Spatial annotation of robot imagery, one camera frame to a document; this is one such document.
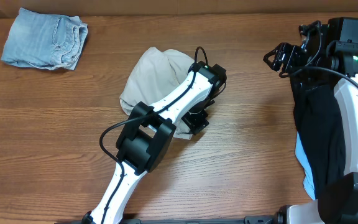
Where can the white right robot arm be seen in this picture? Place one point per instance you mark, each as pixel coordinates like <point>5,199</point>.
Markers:
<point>337,203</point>

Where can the black and blue garment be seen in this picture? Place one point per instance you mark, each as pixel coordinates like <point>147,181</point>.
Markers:
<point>325,92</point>

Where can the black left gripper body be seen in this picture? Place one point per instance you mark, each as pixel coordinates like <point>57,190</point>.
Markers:
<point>196,120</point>

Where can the beige khaki shorts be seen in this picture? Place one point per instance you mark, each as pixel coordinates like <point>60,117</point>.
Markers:
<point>154,76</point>

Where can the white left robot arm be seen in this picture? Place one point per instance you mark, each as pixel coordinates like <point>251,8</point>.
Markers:
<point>148,132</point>

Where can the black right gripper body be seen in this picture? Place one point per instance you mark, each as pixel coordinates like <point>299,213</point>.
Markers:
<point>286,58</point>

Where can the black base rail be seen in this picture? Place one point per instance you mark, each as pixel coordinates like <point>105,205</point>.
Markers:
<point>246,220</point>

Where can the folded light blue jeans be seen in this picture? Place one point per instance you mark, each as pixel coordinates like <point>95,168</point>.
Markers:
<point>44,41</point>

